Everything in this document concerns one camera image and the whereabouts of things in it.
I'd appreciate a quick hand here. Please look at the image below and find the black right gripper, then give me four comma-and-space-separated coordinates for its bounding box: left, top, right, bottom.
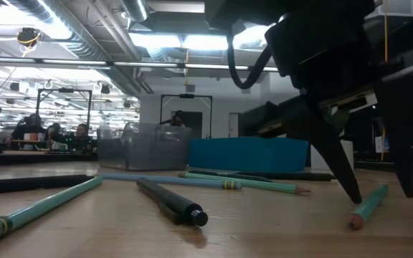
238, 14, 413, 205

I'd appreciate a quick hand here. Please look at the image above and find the black pen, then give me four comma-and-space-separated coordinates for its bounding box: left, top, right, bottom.
188, 170, 274, 183
234, 171, 336, 182
0, 174, 95, 196
136, 178, 209, 227

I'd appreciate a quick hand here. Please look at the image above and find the light blue pencil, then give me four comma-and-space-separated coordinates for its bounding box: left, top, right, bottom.
102, 173, 242, 190

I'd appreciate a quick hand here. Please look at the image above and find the white and blue sign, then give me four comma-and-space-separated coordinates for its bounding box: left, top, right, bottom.
374, 135, 390, 154

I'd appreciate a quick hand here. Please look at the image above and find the blue plastic bin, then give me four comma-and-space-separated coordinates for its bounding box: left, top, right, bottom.
188, 136, 309, 173

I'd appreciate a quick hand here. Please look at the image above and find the white ceiling panel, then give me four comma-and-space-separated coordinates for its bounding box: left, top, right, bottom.
366, 0, 413, 19

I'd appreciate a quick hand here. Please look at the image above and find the clear grey plastic bin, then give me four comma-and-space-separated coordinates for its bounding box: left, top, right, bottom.
97, 121, 192, 171

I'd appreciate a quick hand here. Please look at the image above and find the long LED light bar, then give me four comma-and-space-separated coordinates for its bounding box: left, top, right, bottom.
0, 56, 279, 72

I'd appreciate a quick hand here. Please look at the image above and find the yellow power cable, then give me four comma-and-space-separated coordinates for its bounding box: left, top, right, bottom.
381, 0, 389, 162

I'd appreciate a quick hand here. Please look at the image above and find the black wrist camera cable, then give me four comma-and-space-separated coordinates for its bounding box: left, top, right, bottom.
226, 30, 274, 90

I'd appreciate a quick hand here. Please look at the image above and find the black background rig frame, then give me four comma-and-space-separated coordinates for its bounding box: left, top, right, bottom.
35, 87, 93, 139
159, 93, 214, 139

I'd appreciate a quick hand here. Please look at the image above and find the small silver spiral duct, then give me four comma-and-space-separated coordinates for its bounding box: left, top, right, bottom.
121, 0, 150, 23

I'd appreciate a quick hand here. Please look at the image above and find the yellow ceiling cord reel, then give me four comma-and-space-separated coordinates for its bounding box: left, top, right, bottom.
15, 27, 42, 58

